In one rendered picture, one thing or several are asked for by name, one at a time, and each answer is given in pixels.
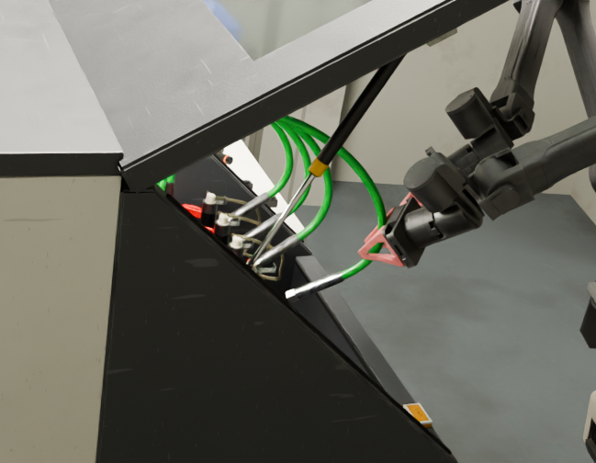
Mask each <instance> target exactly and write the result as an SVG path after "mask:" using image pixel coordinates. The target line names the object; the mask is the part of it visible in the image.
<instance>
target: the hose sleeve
mask: <svg viewBox="0 0 596 463"><path fill-rule="evenodd" d="M341 272H342V271H338V272H336V273H332V274H331V275H328V276H326V277H323V278H320V279H318V280H315V281H313V282H310V283H308V284H306V285H304V286H301V287H299V288H296V289H295V293H296V296H297V297H298V299H302V298H305V297H307V296H309V295H312V294H314V293H316V292H318V291H321V290H323V289H326V288H329V287H332V286H334V285H337V284H339V283H341V282H344V279H343V277H342V275H341Z"/></svg>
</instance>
